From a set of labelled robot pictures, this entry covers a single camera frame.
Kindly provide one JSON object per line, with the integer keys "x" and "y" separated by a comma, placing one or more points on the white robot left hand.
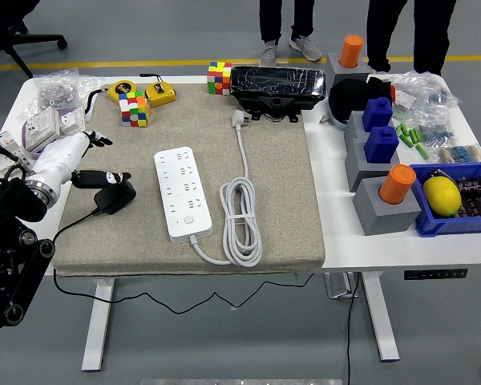
{"x": 60, "y": 156}

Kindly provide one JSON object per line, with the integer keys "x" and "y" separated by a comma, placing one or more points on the black power adapter plug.
{"x": 114, "y": 198}

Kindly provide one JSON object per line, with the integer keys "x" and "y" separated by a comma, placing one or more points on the white power strip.
{"x": 184, "y": 192}

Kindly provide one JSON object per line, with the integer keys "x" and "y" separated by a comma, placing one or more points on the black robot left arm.
{"x": 4, "y": 272}

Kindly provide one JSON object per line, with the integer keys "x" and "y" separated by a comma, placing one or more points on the small white socket panel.
{"x": 72, "y": 120}

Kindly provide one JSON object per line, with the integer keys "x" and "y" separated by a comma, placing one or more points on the white circuit breaker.
{"x": 6, "y": 142}

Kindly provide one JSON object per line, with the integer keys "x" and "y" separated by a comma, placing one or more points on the clear bag of screws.
{"x": 56, "y": 92}

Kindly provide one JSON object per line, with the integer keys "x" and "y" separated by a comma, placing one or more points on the empty clear plastic bag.
{"x": 90, "y": 84}

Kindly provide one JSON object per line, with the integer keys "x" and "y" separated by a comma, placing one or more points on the colourful puzzle cube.
{"x": 134, "y": 110}
{"x": 219, "y": 78}

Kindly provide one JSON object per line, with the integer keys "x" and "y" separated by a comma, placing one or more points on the round yellow tape measure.
{"x": 122, "y": 89}

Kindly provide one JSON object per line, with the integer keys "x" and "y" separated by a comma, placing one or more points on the square yellow tape measure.
{"x": 158, "y": 94}

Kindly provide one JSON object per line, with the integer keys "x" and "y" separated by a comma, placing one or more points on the black office chair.
{"x": 4, "y": 16}

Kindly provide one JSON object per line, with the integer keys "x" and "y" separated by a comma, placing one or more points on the grey-brown mat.
{"x": 272, "y": 180}

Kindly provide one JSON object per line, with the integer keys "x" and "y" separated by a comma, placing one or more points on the black plastic-wrapped box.
{"x": 276, "y": 82}

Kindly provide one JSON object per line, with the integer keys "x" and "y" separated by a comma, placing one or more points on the person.
{"x": 274, "y": 20}
{"x": 435, "y": 32}

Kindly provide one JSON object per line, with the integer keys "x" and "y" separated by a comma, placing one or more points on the grey square block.
{"x": 338, "y": 72}
{"x": 358, "y": 168}
{"x": 378, "y": 218}
{"x": 354, "y": 128}

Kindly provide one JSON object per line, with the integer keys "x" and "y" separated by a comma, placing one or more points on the black cloth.
{"x": 348, "y": 96}

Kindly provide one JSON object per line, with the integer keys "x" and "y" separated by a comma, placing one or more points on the white desk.
{"x": 344, "y": 248}

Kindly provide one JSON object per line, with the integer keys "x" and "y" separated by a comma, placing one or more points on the silver metal box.
{"x": 338, "y": 285}

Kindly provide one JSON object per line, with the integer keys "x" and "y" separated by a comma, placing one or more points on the orange cylinder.
{"x": 397, "y": 184}
{"x": 350, "y": 50}

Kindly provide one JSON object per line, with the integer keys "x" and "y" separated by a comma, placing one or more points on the blue peg block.
{"x": 377, "y": 114}
{"x": 381, "y": 146}

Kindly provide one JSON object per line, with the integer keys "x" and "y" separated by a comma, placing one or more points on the red cap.
{"x": 393, "y": 92}

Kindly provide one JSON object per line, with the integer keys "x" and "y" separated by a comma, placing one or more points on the clear bag of blue parts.
{"x": 435, "y": 134}
{"x": 429, "y": 90}

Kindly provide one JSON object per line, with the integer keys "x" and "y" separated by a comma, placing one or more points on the black clip tool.
{"x": 437, "y": 174}

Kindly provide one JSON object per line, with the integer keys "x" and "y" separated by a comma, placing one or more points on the yellow lemon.
{"x": 441, "y": 196}

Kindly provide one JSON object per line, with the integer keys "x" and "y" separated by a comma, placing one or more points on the blue plastic bin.
{"x": 445, "y": 226}

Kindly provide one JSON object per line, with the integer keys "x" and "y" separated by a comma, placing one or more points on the black desk control panel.
{"x": 435, "y": 274}

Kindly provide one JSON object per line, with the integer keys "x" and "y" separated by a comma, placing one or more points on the clear bag of resistors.
{"x": 463, "y": 154}

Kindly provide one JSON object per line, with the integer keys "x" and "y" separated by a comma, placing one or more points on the dark maroon capacitors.
{"x": 479, "y": 200}

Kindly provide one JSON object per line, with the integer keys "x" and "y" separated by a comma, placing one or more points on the large white switch panel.
{"x": 42, "y": 128}

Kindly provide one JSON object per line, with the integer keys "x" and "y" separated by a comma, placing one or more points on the black mounting bracket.
{"x": 278, "y": 103}

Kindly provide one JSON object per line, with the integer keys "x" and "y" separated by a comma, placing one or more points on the green plastic wall anchor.
{"x": 413, "y": 135}
{"x": 422, "y": 152}
{"x": 405, "y": 141}
{"x": 399, "y": 130}
{"x": 405, "y": 130}
{"x": 419, "y": 135}

